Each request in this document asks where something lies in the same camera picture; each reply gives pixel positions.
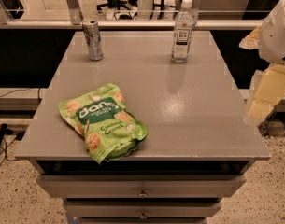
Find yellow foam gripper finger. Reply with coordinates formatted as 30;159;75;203
245;63;285;120
239;26;261;49

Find silver redbull can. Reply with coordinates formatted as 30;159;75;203
82;21;104;61

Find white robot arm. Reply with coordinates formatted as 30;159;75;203
239;0;285;122

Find clear plastic water bottle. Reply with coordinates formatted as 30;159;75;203
171;0;194;63

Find grey drawer cabinet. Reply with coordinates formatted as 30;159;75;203
14;30;271;224

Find upper drawer knob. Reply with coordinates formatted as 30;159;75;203
138;189;148;198

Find drawer knob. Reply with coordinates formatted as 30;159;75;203
139;212;148;219
138;189;148;198

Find green coconut crunch snack bag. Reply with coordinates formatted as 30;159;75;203
58;84;148;164

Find lower drawer knob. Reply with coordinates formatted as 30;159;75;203
139;212;148;219

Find metal guard rail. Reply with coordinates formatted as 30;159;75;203
0;20;263;31

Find black floor cables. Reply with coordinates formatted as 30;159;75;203
0;123;26;169

